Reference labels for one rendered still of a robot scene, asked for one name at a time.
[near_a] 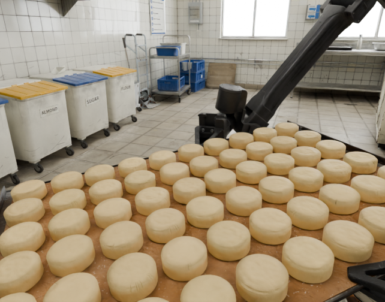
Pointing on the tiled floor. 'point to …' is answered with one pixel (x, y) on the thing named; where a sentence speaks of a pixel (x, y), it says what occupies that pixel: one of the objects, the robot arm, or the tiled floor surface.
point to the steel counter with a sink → (367, 50)
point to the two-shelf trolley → (164, 69)
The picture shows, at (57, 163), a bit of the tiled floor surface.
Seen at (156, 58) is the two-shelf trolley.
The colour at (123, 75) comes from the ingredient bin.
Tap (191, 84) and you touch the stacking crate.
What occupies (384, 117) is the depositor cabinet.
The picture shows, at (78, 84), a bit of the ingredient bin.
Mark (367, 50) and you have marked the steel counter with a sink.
